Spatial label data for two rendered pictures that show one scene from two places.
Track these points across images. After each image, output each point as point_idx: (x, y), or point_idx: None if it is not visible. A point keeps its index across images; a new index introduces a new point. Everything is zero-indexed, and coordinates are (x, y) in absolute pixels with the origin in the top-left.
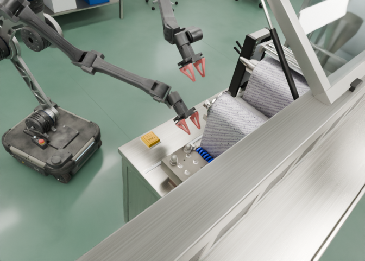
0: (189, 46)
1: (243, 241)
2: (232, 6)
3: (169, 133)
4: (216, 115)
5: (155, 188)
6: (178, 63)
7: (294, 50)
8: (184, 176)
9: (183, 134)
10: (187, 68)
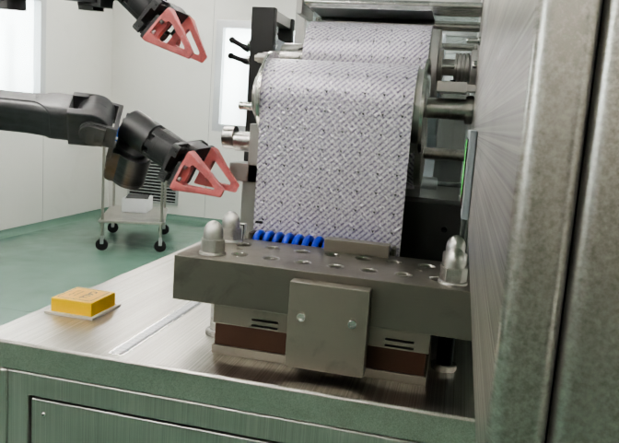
0: None
1: None
2: (98, 258)
3: (133, 293)
4: (284, 90)
5: (179, 367)
6: (138, 21)
7: None
8: (269, 262)
9: (172, 288)
10: (166, 18)
